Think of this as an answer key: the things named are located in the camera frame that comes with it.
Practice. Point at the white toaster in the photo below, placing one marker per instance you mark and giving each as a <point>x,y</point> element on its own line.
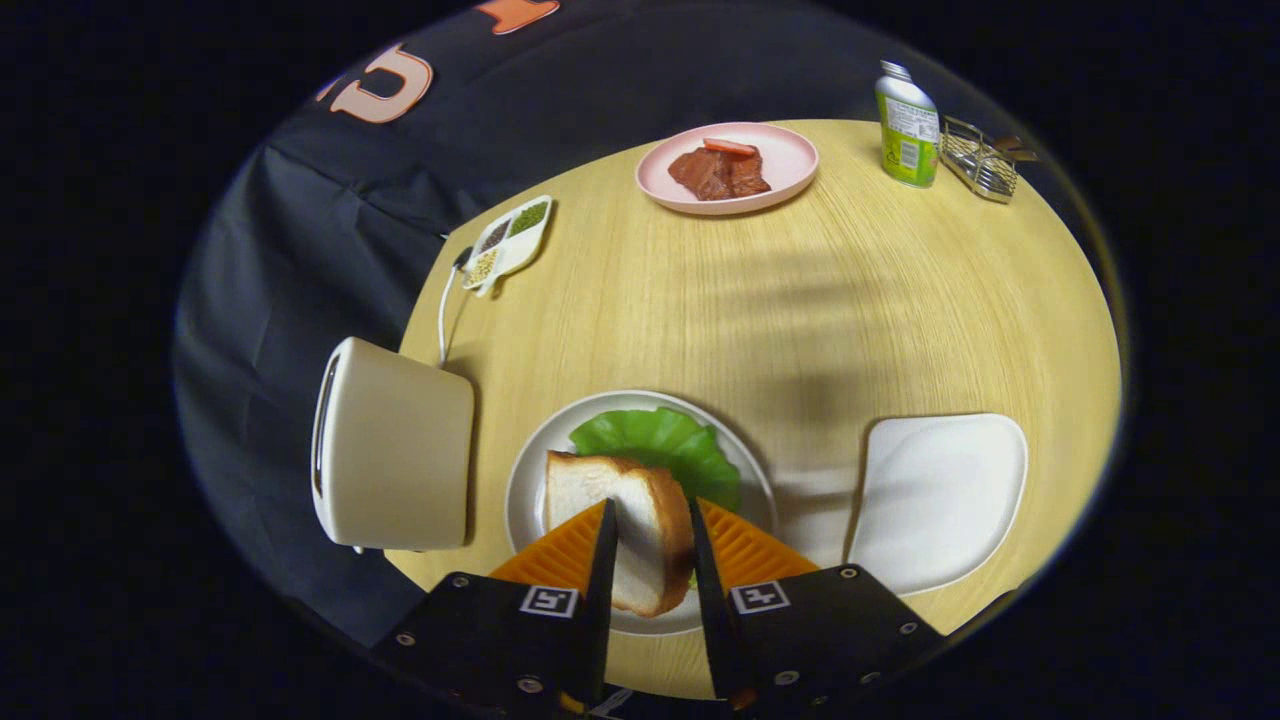
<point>400,450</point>

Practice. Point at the white square plate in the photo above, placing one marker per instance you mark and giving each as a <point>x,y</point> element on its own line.
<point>940,500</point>

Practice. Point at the black backdrop cloth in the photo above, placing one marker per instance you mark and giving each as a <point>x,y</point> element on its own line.
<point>330,230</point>

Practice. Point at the toasted bread slice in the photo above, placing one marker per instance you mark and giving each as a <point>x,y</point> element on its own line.
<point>645,540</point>

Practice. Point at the white divided bean dish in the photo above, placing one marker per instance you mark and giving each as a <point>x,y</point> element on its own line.
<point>520,245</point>

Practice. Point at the red sausage piece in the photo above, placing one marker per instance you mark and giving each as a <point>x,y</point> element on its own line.
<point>730,147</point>

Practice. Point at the white round plate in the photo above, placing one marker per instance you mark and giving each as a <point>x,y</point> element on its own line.
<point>530,500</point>

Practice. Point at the brown meat pieces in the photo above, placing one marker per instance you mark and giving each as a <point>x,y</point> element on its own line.
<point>715,175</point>

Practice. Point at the pink round plate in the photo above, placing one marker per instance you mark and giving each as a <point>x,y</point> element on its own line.
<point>790,160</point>

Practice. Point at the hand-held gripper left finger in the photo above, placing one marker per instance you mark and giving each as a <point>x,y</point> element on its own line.
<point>598,610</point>

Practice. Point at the silver bottle green label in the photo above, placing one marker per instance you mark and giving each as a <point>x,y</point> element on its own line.
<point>908,130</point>

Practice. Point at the green lettuce leaf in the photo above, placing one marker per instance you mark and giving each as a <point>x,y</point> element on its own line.
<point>650,445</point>

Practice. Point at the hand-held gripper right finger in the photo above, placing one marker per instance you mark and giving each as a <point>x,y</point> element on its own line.
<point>712,610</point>

